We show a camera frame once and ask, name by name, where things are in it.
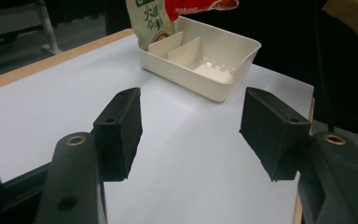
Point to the tan cloth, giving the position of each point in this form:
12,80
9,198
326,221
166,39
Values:
357,18

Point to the beige and green sauce packet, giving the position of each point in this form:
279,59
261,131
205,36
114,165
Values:
149,25

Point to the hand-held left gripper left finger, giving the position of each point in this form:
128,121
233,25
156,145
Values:
118,137

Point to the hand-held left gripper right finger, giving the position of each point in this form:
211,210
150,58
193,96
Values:
273,133

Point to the grey low panel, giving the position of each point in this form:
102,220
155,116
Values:
9,23

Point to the white divided storage box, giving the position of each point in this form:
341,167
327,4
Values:
199,84

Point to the grey metal stand leg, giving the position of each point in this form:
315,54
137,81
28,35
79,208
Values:
48,28

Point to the red and white seasoning packet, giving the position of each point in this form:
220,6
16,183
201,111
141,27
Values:
195,4

